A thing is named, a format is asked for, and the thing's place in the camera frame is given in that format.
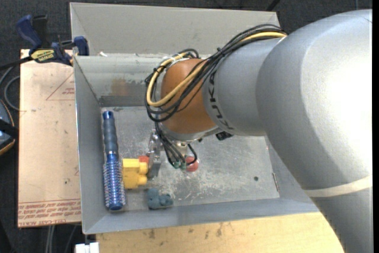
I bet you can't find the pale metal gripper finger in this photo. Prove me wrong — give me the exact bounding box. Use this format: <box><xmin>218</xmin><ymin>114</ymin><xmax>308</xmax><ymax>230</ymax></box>
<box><xmin>153</xmin><ymin>156</ymin><xmax>163</xmax><ymax>179</ymax></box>
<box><xmin>147</xmin><ymin>155</ymin><xmax>155</xmax><ymax>179</ymax></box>

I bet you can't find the yellow toy block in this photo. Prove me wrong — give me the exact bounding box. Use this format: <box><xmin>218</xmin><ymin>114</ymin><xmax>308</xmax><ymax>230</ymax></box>
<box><xmin>121</xmin><ymin>158</ymin><xmax>149</xmax><ymax>190</ymax></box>

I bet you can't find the grey-blue lumpy toy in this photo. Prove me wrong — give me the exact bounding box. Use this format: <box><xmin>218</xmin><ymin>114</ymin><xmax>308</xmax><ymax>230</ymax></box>
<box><xmin>146</xmin><ymin>188</ymin><xmax>175</xmax><ymax>210</ymax></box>

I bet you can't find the red round toy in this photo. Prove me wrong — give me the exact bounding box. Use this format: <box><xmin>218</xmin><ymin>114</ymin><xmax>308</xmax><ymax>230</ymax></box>
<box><xmin>184</xmin><ymin>156</ymin><xmax>200</xmax><ymax>173</ymax></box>

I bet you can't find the blue hairbrush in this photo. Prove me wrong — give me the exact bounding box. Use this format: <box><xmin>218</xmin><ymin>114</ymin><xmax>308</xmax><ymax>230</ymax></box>
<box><xmin>101</xmin><ymin>110</ymin><xmax>127</xmax><ymax>212</ymax></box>

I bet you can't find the grey metal bin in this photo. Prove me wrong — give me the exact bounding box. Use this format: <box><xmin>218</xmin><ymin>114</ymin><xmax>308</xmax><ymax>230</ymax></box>
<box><xmin>69</xmin><ymin>2</ymin><xmax>320</xmax><ymax>235</ymax></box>

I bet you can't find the brown cardboard board, red print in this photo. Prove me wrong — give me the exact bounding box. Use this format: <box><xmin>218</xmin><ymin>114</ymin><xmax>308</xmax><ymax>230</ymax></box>
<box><xmin>17</xmin><ymin>49</ymin><xmax>82</xmax><ymax>229</ymax></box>

